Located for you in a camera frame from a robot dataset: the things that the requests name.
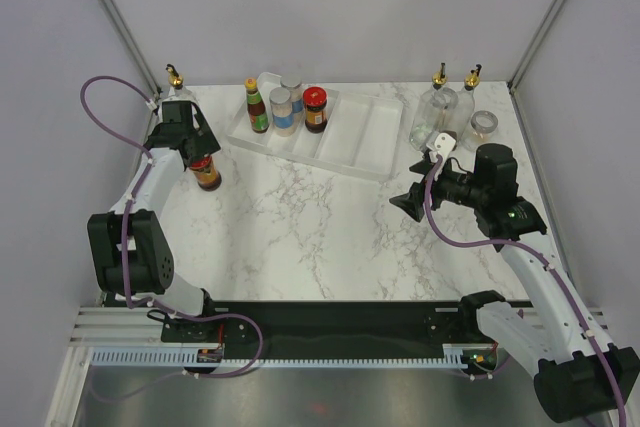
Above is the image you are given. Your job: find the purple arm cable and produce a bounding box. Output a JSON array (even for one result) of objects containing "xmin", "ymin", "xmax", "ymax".
[
  {"xmin": 79, "ymin": 75, "xmax": 201, "ymax": 321},
  {"xmin": 422, "ymin": 156, "xmax": 629, "ymax": 427}
]

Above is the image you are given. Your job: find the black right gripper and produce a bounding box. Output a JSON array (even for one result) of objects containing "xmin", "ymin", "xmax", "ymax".
[{"xmin": 390, "ymin": 155, "xmax": 488, "ymax": 222}]

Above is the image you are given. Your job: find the blue label seasoning jar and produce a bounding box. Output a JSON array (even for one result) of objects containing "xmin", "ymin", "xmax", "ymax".
[{"xmin": 280, "ymin": 74, "xmax": 304, "ymax": 121}]

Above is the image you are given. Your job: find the open glass jar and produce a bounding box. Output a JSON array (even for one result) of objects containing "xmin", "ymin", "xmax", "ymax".
[{"xmin": 462, "ymin": 110, "xmax": 499, "ymax": 151}]

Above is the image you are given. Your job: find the red lid sauce jar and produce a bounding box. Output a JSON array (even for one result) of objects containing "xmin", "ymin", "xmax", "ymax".
[{"xmin": 189, "ymin": 156, "xmax": 222, "ymax": 191}]

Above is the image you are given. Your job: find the green label sauce bottle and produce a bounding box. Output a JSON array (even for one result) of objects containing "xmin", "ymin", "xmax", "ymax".
[{"xmin": 244, "ymin": 78, "xmax": 269, "ymax": 134}]

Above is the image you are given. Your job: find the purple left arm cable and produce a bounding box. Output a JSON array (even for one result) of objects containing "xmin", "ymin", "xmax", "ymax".
[{"xmin": 79, "ymin": 75, "xmax": 201, "ymax": 321}]

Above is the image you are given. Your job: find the white cable duct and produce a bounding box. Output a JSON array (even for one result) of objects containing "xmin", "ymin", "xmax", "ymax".
[{"xmin": 90, "ymin": 344, "xmax": 470, "ymax": 370}]

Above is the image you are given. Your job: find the left aluminium frame post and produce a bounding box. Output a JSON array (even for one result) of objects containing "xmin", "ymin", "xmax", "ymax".
[{"xmin": 97, "ymin": 0, "xmax": 162, "ymax": 96}]

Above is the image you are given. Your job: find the round glass oil bottle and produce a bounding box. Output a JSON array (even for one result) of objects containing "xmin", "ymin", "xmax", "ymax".
[{"xmin": 166, "ymin": 63, "xmax": 197, "ymax": 103}]

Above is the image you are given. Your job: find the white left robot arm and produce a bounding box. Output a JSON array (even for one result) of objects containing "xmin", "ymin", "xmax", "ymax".
[{"xmin": 87, "ymin": 100, "xmax": 220, "ymax": 342}]

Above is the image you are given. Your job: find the right aluminium frame post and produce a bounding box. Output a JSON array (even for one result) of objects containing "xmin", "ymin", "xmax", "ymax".
[{"xmin": 507, "ymin": 0, "xmax": 569, "ymax": 94}]

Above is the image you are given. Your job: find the white compartment organizer tray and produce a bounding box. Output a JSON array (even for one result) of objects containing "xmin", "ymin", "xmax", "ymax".
[{"xmin": 226, "ymin": 88, "xmax": 403, "ymax": 182}]

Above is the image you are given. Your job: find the square dark sauce bottle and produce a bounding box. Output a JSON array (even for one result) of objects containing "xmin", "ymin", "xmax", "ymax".
[{"xmin": 443, "ymin": 64, "xmax": 482, "ymax": 141}]

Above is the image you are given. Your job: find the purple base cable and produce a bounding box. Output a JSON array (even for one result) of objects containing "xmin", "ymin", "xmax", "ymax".
[{"xmin": 169, "ymin": 314, "xmax": 265, "ymax": 381}]

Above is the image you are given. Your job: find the aluminium frame post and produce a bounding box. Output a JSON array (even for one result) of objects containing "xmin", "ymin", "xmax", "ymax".
[
  {"xmin": 507, "ymin": 0, "xmax": 569, "ymax": 94},
  {"xmin": 97, "ymin": 0, "xmax": 162, "ymax": 96}
]

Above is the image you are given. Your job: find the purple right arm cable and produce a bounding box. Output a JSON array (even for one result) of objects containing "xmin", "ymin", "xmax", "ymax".
[{"xmin": 422, "ymin": 156, "xmax": 629, "ymax": 427}]

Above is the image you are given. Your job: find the blue label spice jar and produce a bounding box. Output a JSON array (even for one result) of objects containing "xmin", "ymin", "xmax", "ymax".
[{"xmin": 269, "ymin": 87, "xmax": 295, "ymax": 137}]

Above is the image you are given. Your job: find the square clear glass bottle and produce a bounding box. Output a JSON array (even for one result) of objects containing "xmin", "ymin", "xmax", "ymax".
[{"xmin": 409, "ymin": 62, "xmax": 455, "ymax": 151}]

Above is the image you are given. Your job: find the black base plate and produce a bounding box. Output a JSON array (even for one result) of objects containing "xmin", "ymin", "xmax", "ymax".
[{"xmin": 147, "ymin": 301, "xmax": 491, "ymax": 360}]

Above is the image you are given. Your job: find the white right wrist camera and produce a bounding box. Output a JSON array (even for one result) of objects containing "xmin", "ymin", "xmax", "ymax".
[{"xmin": 425, "ymin": 131, "xmax": 457, "ymax": 163}]

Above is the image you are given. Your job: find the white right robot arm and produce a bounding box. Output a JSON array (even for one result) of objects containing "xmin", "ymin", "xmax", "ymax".
[{"xmin": 390, "ymin": 133, "xmax": 639, "ymax": 426}]

